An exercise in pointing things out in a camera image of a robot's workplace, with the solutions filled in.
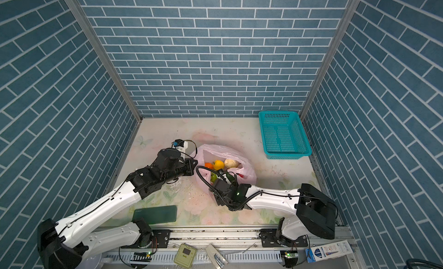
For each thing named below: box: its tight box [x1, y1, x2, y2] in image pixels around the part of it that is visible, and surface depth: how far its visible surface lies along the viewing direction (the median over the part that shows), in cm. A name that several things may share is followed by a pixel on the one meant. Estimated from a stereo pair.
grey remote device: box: [205, 243, 228, 269], surface depth 69 cm
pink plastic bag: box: [190, 144, 257, 200], surface depth 76 cm
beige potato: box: [223, 158, 240, 169], surface depth 94 cm
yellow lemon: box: [212, 159, 225, 171], surface depth 94 cm
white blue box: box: [305, 239, 355, 264], surface depth 72 cm
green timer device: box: [173, 243, 197, 269], surface depth 70 cm
